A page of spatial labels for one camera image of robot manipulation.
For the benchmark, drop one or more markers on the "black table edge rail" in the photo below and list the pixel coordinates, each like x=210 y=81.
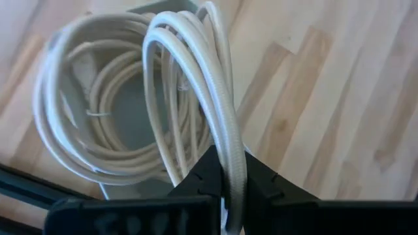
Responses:
x=26 y=186

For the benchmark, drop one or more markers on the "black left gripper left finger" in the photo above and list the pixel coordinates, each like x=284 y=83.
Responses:
x=130 y=215

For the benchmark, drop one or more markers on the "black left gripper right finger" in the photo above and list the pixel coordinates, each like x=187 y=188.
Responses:
x=294 y=215

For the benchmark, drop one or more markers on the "cream plastic bin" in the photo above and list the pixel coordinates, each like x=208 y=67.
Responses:
x=130 y=114

